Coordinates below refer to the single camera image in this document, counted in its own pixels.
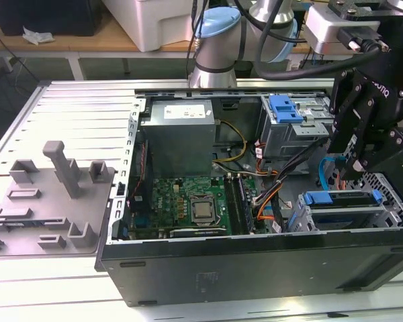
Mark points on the black case fan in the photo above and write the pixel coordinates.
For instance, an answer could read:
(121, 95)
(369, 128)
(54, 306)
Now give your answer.
(142, 174)

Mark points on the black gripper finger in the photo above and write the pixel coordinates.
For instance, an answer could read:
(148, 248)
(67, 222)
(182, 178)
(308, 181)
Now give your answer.
(379, 151)
(349, 107)

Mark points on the hard disk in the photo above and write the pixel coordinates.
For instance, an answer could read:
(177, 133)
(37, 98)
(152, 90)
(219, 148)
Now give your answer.
(319, 198)

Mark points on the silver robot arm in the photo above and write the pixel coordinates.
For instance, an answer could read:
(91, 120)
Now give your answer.
(218, 57)

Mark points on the metal drive cage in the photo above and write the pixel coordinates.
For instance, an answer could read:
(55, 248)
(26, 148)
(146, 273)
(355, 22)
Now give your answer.
(282, 141)

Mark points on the grey parts rack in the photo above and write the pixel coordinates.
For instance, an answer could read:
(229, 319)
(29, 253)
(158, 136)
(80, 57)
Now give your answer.
(53, 214)

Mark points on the black PC case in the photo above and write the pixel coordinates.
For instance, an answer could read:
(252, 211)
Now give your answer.
(221, 278)

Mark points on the black graphics card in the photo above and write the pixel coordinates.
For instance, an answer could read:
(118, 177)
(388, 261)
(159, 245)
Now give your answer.
(201, 232)

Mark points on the large white box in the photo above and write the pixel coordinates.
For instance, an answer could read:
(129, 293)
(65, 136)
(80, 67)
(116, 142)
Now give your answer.
(147, 23)

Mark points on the black RAM slot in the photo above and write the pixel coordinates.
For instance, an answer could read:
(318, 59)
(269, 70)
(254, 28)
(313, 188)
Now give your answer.
(234, 204)

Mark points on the metal disk bay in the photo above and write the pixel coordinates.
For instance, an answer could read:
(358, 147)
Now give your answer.
(342, 210)

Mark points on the silver CPU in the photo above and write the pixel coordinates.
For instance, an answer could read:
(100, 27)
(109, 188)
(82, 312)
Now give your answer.
(202, 210)

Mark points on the crumpled white plastic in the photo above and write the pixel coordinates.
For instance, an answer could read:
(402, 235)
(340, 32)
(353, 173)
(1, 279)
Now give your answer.
(37, 36)

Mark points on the grey power supply unit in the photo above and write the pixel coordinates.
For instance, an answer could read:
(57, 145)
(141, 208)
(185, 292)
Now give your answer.
(178, 144)

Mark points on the CPU socket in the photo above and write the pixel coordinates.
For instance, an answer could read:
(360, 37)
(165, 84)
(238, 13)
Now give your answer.
(189, 211)

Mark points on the green motherboard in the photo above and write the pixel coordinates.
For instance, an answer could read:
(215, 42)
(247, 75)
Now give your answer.
(169, 201)

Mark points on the wooden desk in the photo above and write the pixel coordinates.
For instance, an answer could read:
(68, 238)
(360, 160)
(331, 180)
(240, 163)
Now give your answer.
(97, 37)

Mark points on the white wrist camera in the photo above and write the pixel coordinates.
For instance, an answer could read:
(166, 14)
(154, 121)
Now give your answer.
(322, 30)

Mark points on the large black equipment box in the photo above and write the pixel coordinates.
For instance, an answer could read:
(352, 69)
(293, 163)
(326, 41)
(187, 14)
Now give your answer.
(47, 16)

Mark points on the blue plastic latch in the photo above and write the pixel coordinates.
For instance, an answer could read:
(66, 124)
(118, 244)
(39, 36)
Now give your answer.
(283, 114)

